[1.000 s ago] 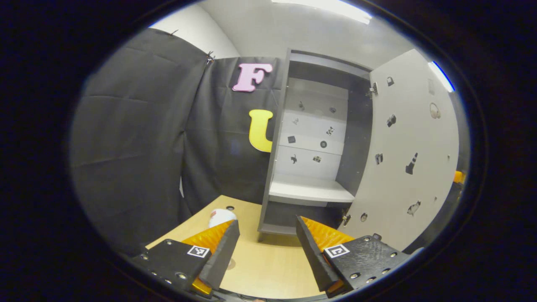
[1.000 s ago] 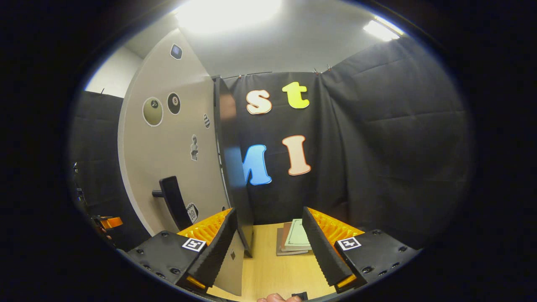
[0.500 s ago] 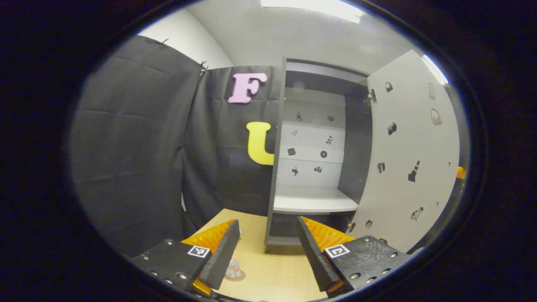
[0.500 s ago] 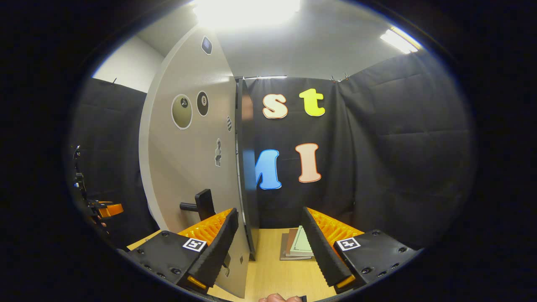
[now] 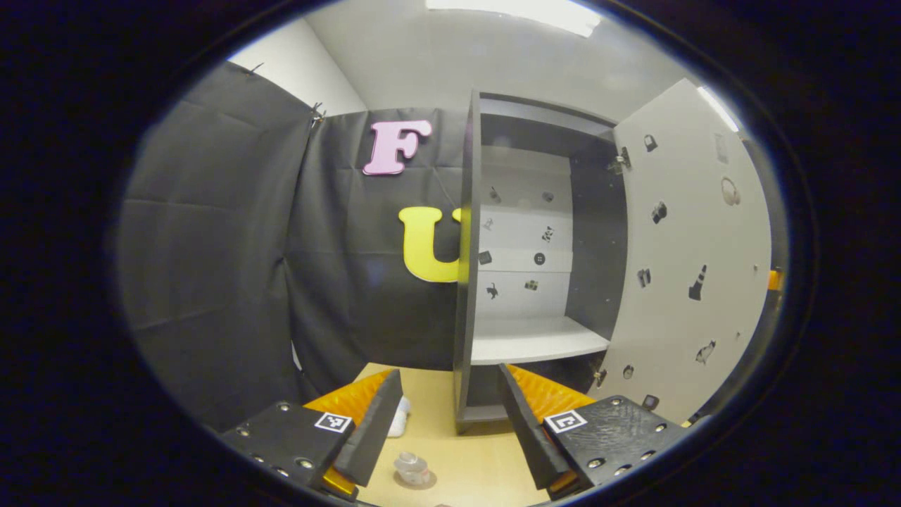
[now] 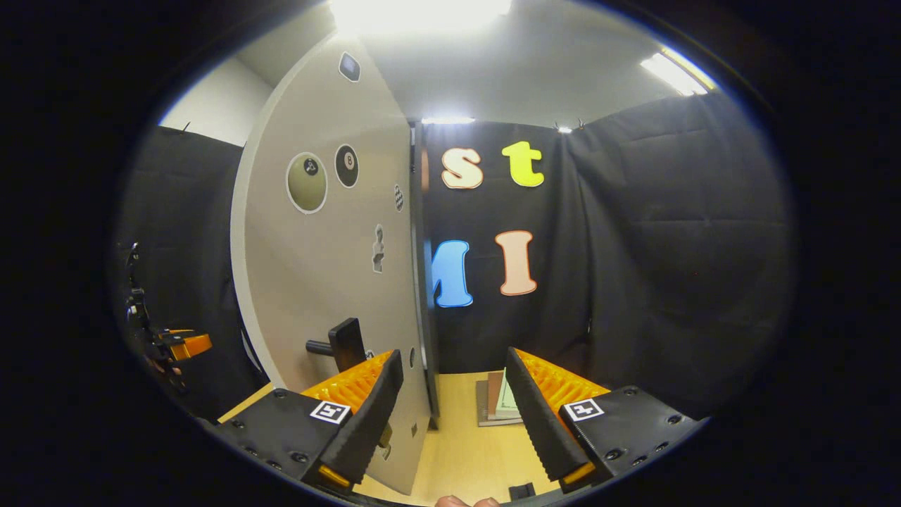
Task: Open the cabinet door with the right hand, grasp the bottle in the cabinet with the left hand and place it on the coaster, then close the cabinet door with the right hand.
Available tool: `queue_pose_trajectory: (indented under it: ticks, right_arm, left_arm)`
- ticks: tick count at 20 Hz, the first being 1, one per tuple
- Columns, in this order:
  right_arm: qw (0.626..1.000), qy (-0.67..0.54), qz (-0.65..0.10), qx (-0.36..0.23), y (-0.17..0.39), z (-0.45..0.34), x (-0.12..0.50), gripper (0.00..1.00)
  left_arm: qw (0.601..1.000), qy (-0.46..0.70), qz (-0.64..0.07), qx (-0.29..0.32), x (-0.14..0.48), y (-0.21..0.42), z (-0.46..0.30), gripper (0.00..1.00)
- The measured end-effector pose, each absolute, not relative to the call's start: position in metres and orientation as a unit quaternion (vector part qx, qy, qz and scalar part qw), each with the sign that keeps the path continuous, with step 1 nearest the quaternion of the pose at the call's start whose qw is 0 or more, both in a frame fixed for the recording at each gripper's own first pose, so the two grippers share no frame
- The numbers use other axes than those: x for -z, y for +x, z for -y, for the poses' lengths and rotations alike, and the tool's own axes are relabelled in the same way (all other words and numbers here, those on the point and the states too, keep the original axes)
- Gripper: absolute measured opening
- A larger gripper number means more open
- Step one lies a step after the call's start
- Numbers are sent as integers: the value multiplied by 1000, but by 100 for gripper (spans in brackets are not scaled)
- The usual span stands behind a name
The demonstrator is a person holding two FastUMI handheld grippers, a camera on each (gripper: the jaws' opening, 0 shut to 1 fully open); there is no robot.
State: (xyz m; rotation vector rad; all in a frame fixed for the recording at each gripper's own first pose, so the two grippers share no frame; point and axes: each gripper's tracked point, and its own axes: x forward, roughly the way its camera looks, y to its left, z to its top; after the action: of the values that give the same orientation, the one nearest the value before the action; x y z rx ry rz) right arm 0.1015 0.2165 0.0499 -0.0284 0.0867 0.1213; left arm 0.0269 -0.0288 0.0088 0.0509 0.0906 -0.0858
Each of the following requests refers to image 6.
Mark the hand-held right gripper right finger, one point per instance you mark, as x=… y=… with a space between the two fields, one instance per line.
x=538 y=422

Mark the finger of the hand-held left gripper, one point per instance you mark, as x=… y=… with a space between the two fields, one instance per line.
x=190 y=346

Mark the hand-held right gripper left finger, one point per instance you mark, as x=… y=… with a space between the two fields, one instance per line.
x=369 y=422

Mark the beige cabinet door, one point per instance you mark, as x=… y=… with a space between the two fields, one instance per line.
x=324 y=282

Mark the brown book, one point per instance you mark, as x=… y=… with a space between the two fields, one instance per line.
x=491 y=398

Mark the black backdrop cloth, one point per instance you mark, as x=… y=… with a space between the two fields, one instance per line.
x=669 y=267

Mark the ceiling light panel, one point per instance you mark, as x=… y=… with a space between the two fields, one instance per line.
x=676 y=70
x=422 y=14

